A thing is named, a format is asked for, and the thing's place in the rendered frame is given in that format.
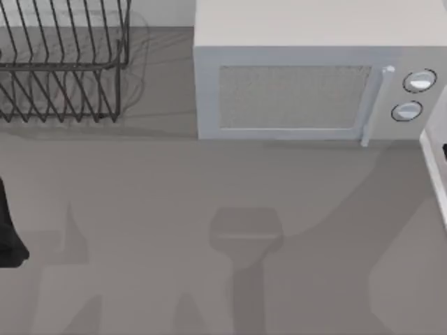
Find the pale microwave oven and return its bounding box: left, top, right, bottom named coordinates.
left=193, top=0, right=447, bottom=147

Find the small microwave knob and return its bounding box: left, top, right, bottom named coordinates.
left=390, top=100, right=424, bottom=122

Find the white appliance corner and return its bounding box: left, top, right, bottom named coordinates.
left=419, top=100, right=447, bottom=230

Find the large microwave knob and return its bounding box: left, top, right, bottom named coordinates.
left=402, top=68, right=438, bottom=94

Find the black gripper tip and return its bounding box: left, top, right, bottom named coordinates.
left=0, top=178, right=30, bottom=269

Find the microwave door handle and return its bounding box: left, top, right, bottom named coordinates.
left=360, top=65, right=396, bottom=147

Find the black wire dish rack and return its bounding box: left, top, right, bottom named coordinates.
left=0, top=0, right=133, bottom=124

